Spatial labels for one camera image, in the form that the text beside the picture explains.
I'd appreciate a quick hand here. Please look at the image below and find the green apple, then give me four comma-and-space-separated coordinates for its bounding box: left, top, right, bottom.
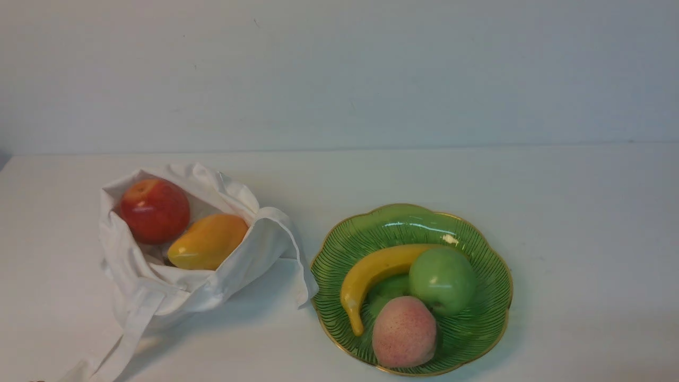
409, 247, 477, 317

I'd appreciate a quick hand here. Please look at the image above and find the orange yellow mango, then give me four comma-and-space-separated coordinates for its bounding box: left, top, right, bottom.
167, 213, 248, 271

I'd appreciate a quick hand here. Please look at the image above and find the green glass plate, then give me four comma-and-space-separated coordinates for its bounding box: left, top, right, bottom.
310, 203, 513, 377

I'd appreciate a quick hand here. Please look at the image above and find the yellow banana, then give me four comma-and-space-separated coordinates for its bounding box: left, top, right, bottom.
339, 244, 443, 337

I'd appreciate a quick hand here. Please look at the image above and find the red apple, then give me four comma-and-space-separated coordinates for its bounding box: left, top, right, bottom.
118, 179, 190, 245

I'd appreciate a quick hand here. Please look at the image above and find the white cloth bag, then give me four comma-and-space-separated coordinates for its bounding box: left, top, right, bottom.
62, 163, 319, 381

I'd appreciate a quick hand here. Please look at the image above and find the pink peach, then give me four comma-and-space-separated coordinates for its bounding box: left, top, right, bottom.
372, 297, 438, 368

